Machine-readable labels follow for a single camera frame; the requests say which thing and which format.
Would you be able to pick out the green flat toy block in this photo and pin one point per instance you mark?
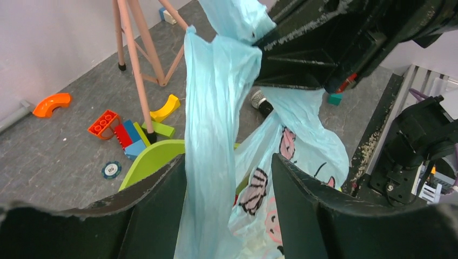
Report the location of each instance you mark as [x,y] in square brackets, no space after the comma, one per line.
[159,129]

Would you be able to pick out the lime green plastic tray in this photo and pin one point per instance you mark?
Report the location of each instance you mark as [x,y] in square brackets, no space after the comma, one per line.
[152,159]

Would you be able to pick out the white blue small brick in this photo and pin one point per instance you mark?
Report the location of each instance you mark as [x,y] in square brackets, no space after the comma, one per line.
[166,16]

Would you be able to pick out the yellow arch toy block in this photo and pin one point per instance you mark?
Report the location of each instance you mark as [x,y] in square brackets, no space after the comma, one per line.
[172,104]

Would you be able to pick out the black toy microphone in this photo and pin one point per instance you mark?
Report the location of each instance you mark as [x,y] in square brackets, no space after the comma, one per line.
[260,102]

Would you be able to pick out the light blue printed plastic bag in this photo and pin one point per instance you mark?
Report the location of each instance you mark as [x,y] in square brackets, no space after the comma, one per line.
[230,209]

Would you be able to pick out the pink tripod stand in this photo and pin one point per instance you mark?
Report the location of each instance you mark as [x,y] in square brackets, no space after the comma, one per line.
[133,31]

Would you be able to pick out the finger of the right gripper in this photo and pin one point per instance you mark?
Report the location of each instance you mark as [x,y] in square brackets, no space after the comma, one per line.
[320,44]

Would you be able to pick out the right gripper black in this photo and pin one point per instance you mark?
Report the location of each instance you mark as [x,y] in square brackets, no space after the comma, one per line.
[370,30]

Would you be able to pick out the orange toy brick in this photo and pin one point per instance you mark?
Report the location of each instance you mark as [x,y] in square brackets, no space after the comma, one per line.
[104,126]

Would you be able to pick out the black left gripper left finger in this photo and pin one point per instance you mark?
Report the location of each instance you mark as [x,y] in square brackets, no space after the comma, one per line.
[141,221]

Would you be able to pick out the blue poker chip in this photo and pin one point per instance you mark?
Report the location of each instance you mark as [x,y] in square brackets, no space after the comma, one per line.
[111,170]

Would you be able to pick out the orange arch toy block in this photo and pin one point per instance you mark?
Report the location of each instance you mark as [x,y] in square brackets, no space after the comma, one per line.
[47,106]

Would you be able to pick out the teal toy cube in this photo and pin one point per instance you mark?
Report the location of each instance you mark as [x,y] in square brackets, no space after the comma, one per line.
[335,99]

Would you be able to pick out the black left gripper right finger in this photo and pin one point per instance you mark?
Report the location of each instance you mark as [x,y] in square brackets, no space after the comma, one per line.
[318,221]

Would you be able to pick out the grey metal handle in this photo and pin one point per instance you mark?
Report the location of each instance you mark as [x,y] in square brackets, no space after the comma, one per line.
[25,109]

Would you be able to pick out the red blue toy brick stack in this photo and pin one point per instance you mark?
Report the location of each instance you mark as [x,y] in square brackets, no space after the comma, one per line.
[132,138]

